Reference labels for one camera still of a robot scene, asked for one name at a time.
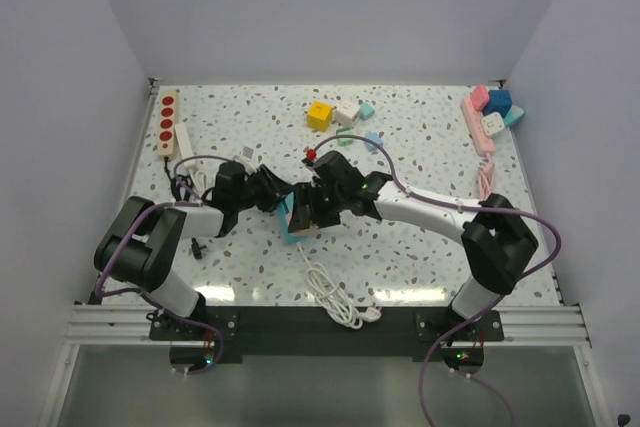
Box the dark blue cube adapter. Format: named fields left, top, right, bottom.
left=483, top=89, right=513, bottom=118

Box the white cartoon cube adapter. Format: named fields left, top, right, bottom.
left=333, top=102, right=360, bottom=127

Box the teal cube plug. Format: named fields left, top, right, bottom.
left=359, top=102, right=375, bottom=121

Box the teal power strip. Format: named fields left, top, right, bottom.
left=503, top=105, right=525, bottom=128
left=276, top=193, right=299, bottom=244

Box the pink cube adapter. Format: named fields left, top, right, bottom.
left=470, top=85, right=490, bottom=111

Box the light blue cube plug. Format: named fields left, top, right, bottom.
left=365, top=132, right=383, bottom=152

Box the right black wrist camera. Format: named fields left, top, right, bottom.
left=302, top=150, right=365, bottom=194

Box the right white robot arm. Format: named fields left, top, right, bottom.
left=288, top=172, right=539, bottom=340

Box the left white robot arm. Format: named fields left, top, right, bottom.
left=94, top=161, right=293, bottom=339

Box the aluminium front rail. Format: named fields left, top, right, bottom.
left=63, top=305, right=591, bottom=347

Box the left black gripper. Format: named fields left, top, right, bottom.
left=233, top=164, right=294, bottom=213

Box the yellow cube plug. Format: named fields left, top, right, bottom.
left=306, top=101, right=333, bottom=132

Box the teal flat power strip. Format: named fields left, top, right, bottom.
left=503, top=105, right=525, bottom=128

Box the peach starfish cube adapter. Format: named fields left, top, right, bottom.
left=292, top=225, right=319, bottom=238

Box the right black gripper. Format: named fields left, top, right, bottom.
left=289, top=180, right=348, bottom=232

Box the beige red power strip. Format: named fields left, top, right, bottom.
left=157, top=89, right=179, bottom=157

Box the white green cube adapter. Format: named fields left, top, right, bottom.
left=336, top=128, right=354, bottom=146

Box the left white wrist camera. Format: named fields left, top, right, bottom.
left=237, top=147, right=254, bottom=165

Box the white pink power strip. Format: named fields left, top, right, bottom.
left=460, top=97, right=506, bottom=156

